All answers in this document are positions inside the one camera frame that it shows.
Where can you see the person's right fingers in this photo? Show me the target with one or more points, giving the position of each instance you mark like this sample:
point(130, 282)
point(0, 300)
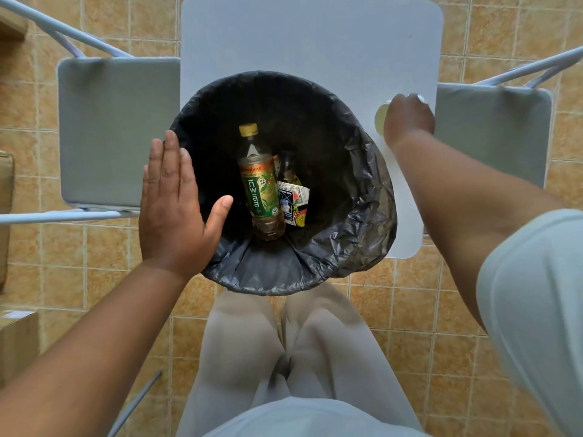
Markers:
point(407, 99)

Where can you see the brown cardboard box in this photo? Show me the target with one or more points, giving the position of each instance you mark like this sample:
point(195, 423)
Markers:
point(16, 345)
point(4, 213)

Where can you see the beige trousers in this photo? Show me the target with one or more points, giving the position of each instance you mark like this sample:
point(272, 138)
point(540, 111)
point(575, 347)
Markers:
point(237, 354)

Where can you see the colourful snack wrapper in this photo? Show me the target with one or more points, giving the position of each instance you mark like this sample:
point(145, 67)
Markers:
point(294, 202)

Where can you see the person's left forearm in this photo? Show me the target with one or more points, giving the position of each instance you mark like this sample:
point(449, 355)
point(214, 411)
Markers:
point(91, 354)

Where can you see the pale yellow plastic cup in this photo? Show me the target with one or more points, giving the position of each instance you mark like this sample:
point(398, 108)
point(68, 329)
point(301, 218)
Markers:
point(380, 119)

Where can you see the person's left little finger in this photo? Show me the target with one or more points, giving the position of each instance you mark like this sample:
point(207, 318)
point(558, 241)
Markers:
point(145, 181)

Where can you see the grey folding chair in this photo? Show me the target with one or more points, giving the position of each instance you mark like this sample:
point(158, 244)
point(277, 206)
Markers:
point(492, 131)
point(114, 131)

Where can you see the person's right hand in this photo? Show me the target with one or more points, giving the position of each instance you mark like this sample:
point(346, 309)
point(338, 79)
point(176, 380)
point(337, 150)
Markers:
point(408, 118)

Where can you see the white shirt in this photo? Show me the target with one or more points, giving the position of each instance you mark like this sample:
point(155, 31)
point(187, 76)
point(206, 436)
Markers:
point(537, 291)

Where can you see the person's right forearm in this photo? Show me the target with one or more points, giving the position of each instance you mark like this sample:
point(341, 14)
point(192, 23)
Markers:
point(455, 200)

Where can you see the green label tea bottle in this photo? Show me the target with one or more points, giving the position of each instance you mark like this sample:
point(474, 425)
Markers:
point(262, 191)

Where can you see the grey metal rod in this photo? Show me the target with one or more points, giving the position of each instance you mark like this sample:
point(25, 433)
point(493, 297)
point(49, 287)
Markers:
point(136, 400)

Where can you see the person's left hand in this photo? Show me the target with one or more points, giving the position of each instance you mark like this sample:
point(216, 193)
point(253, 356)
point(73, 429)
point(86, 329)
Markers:
point(171, 232)

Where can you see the person's left middle finger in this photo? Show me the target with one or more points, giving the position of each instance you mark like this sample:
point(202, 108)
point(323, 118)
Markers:
point(171, 161)

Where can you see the person's left thumb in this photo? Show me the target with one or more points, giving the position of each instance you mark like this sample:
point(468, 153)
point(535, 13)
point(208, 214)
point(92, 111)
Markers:
point(219, 216)

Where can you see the trash bin with black bag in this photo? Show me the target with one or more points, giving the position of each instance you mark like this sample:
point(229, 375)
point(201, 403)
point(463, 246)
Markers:
point(328, 213)

